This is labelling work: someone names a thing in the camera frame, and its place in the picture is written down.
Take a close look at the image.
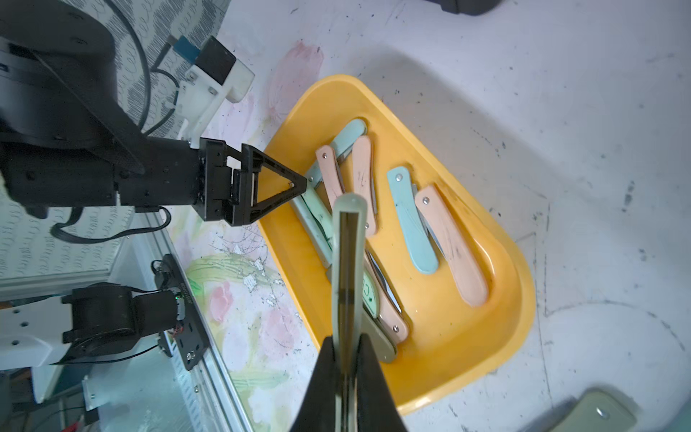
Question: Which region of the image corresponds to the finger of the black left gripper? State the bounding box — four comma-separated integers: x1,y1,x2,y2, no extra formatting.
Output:
230,144,308,226

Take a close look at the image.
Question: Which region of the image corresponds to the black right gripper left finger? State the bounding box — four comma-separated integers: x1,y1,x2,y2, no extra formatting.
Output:
290,337,341,432

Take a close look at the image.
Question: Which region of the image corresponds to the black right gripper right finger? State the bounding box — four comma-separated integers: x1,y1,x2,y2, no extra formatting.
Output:
356,333,407,432

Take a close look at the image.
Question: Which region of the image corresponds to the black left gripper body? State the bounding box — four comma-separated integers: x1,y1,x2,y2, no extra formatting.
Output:
1,131,240,221

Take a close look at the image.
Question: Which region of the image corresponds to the yellow plastic storage tray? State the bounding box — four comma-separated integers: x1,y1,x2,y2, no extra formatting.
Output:
266,75,536,414

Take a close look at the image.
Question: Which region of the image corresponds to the mint folding knife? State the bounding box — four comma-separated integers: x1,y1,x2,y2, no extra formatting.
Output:
387,166,439,275

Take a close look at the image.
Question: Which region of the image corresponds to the sage green fruit knife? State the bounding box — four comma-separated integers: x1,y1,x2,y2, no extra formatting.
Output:
547,390,637,432

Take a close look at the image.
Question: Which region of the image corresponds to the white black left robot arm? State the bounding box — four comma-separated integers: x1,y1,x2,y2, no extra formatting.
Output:
1,1,307,226

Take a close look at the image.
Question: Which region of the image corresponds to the beige glossy knife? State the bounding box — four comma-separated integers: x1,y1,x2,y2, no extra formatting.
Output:
352,135,378,238
316,145,344,207

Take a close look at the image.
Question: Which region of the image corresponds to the mint knife in tray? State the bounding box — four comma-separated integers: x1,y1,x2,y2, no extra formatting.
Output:
305,118,367,188

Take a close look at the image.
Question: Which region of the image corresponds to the peach fruit knife in tray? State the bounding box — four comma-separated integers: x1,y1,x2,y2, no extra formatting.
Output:
415,185,489,308

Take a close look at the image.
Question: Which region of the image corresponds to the black Deli toolbox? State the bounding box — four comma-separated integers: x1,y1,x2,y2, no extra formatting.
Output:
428,0,501,16

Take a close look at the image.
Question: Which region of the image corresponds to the light green knife handle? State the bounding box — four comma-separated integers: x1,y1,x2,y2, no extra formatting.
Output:
301,186,334,250

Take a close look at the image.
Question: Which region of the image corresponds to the aluminium front rail frame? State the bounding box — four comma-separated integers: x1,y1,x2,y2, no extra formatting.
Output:
1,205,251,431

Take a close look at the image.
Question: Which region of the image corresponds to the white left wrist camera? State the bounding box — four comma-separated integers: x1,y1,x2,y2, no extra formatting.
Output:
175,36,255,149

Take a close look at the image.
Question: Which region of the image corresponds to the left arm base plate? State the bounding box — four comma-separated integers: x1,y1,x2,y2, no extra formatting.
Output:
151,254,211,371

